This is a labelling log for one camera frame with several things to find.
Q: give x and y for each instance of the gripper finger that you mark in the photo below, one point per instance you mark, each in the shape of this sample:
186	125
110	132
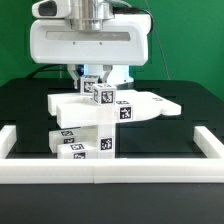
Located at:
71	68
107	69

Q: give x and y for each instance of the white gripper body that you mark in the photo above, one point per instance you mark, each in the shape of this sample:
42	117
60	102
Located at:
88	32

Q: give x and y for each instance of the white tagged cube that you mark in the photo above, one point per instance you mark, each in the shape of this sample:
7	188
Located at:
103	94
86	83

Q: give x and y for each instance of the white chair back frame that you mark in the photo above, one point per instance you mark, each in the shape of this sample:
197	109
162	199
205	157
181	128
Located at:
76	110

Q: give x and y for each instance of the white chair seat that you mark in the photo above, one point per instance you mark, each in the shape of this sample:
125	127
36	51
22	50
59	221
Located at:
98	142

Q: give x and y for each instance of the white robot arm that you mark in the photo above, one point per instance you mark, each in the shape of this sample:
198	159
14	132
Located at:
105	33

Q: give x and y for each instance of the white U-shaped fence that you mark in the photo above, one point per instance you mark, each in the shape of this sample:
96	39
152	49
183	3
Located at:
158	170

